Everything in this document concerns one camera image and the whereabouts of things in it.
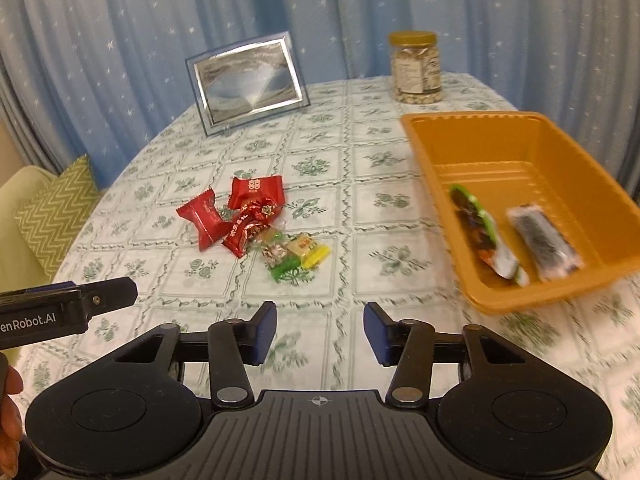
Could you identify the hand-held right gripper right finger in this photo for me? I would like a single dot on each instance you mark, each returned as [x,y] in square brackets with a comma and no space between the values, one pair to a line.
[375,332]

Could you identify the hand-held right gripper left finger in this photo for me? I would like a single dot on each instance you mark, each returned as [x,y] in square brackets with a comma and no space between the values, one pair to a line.
[265,332]

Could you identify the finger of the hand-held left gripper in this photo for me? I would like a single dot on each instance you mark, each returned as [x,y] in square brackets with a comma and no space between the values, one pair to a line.
[112,295]

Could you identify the clear candy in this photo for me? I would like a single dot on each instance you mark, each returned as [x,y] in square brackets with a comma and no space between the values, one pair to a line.
[277,256]

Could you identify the yellow candy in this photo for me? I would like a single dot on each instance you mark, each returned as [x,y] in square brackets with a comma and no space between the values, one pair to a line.
[307,249]

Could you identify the long red candy packet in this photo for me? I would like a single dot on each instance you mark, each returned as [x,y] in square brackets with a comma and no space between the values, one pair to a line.
[241,236]

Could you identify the plain red candy packet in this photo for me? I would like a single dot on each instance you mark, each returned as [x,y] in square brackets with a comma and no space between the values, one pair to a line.
[199,220]
[256,189]

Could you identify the red patterned candy packet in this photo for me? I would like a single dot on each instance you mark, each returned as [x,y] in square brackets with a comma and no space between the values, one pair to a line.
[260,210]

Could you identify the orange plastic tray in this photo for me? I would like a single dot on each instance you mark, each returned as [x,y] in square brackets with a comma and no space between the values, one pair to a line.
[505,150]

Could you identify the person's left hand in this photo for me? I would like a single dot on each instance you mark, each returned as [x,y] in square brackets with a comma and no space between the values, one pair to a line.
[9,400]

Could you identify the pale green sofa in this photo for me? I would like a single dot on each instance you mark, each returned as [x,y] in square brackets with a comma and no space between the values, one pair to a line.
[15,255]

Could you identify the green zigzag cushion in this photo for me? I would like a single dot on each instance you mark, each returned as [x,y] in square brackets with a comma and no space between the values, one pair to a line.
[55,210]

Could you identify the green brown snack packet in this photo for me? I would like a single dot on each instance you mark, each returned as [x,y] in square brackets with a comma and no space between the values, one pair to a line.
[480,225]

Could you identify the black snack packet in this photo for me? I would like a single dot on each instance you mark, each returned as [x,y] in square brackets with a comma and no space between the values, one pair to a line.
[544,244]

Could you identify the blue star curtain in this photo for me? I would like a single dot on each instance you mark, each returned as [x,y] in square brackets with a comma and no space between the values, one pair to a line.
[150,35]

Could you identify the nut jar with gold lid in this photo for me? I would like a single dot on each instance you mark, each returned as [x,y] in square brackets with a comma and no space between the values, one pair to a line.
[416,72]

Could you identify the glass picture frame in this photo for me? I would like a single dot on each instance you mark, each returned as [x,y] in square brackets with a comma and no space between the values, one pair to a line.
[247,77]

